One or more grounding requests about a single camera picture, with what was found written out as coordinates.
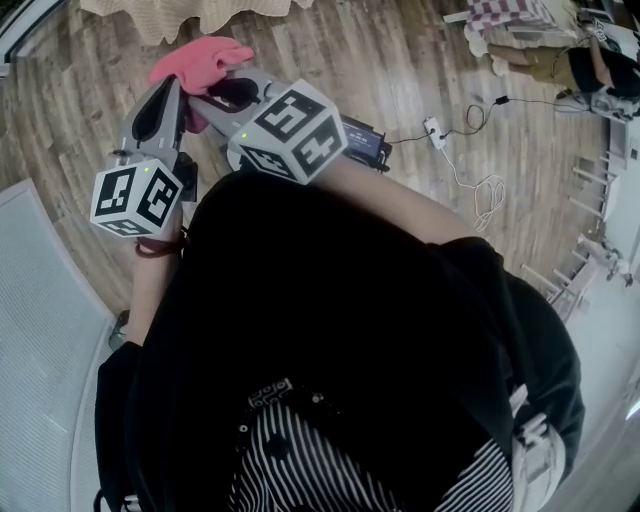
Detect grey white waist bag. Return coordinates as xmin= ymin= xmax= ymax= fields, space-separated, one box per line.
xmin=508 ymin=384 xmax=567 ymax=512

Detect round table checkered beige tablecloth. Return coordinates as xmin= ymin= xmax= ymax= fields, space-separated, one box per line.
xmin=79 ymin=0 xmax=321 ymax=47

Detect small black display screen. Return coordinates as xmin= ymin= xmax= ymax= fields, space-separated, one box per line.
xmin=339 ymin=114 xmax=392 ymax=174

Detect white cable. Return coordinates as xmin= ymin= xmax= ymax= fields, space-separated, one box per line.
xmin=439 ymin=144 xmax=507 ymax=234

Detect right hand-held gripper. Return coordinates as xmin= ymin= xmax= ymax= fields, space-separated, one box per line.
xmin=188 ymin=67 xmax=350 ymax=186

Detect person's right forearm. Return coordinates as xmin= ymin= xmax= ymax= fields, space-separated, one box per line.
xmin=304 ymin=158 xmax=482 ymax=247

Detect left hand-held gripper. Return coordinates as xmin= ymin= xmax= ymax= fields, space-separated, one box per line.
xmin=89 ymin=75 xmax=198 ymax=239

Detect person's grey shoe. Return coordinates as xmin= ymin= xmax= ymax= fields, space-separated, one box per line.
xmin=108 ymin=309 xmax=132 ymax=352

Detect frosted glass door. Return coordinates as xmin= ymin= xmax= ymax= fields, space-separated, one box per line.
xmin=0 ymin=179 xmax=119 ymax=512

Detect white power strip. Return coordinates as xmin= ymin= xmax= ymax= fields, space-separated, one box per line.
xmin=423 ymin=116 xmax=449 ymax=151

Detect red cord bracelet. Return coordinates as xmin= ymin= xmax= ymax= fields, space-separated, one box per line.
xmin=134 ymin=234 xmax=190 ymax=259

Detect red checkered tablecloth table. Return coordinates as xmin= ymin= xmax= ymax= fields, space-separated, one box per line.
xmin=464 ymin=0 xmax=557 ymax=76

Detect person's left forearm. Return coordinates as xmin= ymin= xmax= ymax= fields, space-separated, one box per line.
xmin=129 ymin=219 xmax=187 ymax=347

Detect thin black cable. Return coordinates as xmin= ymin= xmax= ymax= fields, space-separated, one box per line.
xmin=387 ymin=130 xmax=432 ymax=146

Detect white desk frame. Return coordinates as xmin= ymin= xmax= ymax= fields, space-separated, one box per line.
xmin=519 ymin=114 xmax=640 ymax=321

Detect person's striped trousers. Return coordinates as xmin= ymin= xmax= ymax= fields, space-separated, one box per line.
xmin=229 ymin=399 xmax=516 ymax=512

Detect pink cloth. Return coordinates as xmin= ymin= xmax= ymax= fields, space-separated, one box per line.
xmin=148 ymin=35 xmax=256 ymax=135

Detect person's black shirt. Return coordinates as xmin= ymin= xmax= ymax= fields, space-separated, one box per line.
xmin=94 ymin=169 xmax=586 ymax=512

